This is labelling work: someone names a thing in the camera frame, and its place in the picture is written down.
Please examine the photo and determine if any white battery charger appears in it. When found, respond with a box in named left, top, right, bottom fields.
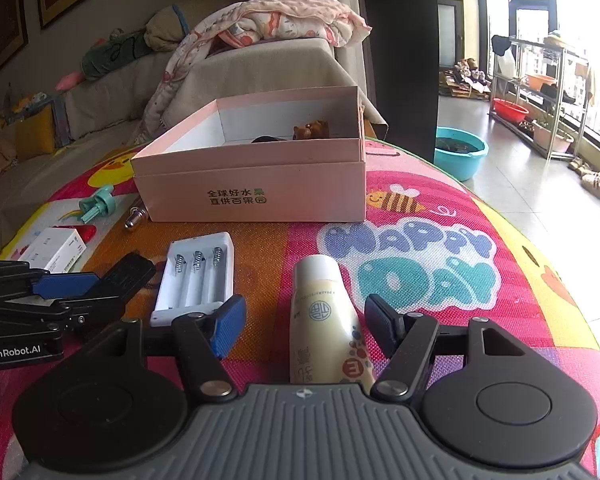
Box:
left=149, top=232, right=235, bottom=327

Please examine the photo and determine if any cream lotion tube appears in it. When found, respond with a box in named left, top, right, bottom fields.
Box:
left=289, top=255, right=375, bottom=391

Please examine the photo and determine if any brown bear figurine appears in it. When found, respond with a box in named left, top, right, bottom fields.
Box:
left=294, top=120, right=330, bottom=140

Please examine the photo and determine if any small white carton box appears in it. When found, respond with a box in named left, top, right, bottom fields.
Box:
left=19, top=228, right=86, bottom=274

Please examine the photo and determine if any teal plastic toy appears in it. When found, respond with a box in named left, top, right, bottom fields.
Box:
left=79, top=184, right=116, bottom=224

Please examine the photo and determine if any silver metal bulb object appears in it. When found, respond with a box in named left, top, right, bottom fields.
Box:
left=124, top=198, right=148, bottom=232

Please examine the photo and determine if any yellow cushion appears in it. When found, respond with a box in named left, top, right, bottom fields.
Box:
left=15, top=105, right=56, bottom=162

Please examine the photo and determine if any blue plastic basin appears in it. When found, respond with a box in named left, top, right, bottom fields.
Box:
left=434, top=127, right=489, bottom=182

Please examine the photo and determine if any pink cardboard box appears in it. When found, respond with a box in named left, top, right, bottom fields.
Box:
left=132, top=87, right=366, bottom=223

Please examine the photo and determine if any red plastic basin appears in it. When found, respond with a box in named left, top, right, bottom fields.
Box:
left=493, top=98, right=529, bottom=124

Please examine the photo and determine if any green plush cushion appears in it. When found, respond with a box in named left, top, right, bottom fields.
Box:
left=81, top=29, right=152, bottom=80

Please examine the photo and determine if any metal balcony shelf rack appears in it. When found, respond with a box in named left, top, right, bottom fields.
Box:
left=490, top=30, right=594, bottom=162

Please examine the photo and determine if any floral pink blanket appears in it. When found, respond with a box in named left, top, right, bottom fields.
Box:
left=129, top=0, right=372, bottom=145

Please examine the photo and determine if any beige pillow with blue strap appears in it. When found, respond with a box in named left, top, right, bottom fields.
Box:
left=142, top=0, right=251, bottom=52

